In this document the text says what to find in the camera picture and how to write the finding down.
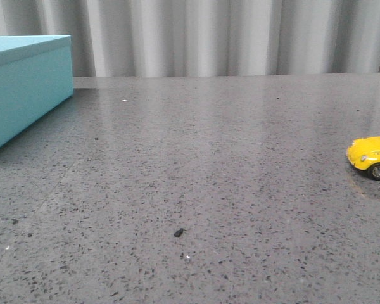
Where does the yellow toy beetle car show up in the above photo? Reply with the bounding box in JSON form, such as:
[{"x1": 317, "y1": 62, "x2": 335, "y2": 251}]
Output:
[{"x1": 346, "y1": 136, "x2": 380, "y2": 181}]

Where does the light blue plastic box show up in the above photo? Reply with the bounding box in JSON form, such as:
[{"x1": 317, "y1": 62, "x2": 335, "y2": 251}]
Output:
[{"x1": 0, "y1": 35, "x2": 73, "y2": 147}]

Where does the small black debris piece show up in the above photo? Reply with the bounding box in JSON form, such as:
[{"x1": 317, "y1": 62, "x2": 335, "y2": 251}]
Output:
[{"x1": 174, "y1": 228, "x2": 184, "y2": 237}]

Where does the grey pleated curtain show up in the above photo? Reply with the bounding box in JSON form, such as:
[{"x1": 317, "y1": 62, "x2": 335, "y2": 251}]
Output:
[{"x1": 0, "y1": 1, "x2": 380, "y2": 77}]

